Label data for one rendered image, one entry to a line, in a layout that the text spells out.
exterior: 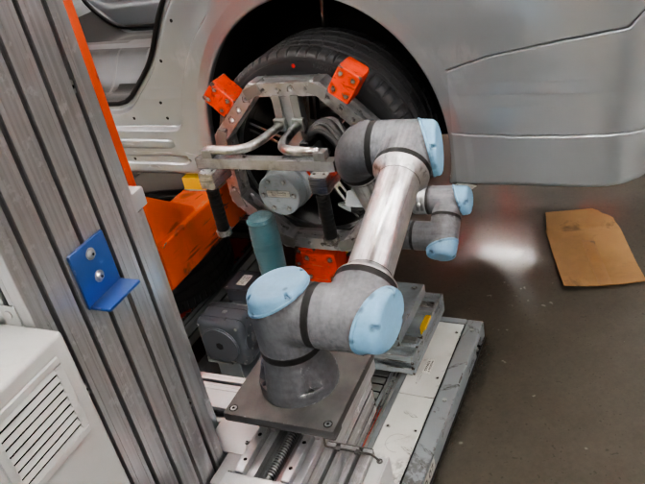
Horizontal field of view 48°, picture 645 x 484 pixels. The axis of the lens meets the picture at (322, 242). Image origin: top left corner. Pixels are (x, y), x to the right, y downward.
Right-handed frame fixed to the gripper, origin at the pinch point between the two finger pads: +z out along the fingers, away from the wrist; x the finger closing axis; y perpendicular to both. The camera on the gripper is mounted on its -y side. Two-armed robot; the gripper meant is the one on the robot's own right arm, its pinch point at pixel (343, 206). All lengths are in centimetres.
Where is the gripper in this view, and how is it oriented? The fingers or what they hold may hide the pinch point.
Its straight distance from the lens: 196.5
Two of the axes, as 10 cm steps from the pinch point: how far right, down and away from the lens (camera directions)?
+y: -1.5, -9.2, -3.7
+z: -9.0, -0.3, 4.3
